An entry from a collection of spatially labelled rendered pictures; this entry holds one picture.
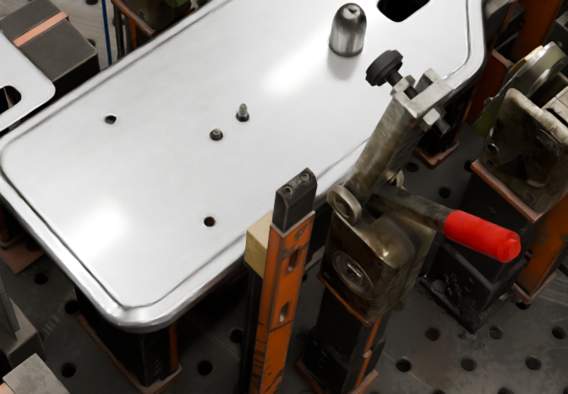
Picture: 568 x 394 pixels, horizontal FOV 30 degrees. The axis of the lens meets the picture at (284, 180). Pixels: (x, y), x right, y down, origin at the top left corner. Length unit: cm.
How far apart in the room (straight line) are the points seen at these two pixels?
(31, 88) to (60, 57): 6
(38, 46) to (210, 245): 26
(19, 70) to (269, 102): 22
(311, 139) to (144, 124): 14
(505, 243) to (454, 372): 46
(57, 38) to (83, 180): 17
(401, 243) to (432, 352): 37
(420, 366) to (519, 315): 13
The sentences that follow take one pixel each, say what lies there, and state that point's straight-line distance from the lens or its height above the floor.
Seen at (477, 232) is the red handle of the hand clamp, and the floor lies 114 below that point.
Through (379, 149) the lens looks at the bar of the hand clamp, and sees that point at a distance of 73.
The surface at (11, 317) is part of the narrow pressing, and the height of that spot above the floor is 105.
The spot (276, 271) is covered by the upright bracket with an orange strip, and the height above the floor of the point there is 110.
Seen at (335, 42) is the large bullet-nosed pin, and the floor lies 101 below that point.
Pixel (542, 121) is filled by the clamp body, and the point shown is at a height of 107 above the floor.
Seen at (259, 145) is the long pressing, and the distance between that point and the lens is 90.
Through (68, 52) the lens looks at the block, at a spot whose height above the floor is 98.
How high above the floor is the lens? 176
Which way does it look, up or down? 59 degrees down
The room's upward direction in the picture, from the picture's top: 8 degrees clockwise
